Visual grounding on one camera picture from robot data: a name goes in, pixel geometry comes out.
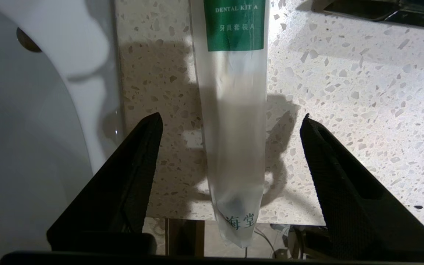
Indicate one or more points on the long clear toothbrush packet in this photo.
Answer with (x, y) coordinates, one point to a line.
(234, 129)

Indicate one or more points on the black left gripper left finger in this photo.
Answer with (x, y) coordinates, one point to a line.
(120, 195)

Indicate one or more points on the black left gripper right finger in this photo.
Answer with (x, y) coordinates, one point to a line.
(352, 198)

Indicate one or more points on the black glossy box drawer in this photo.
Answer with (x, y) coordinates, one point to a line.
(392, 13)

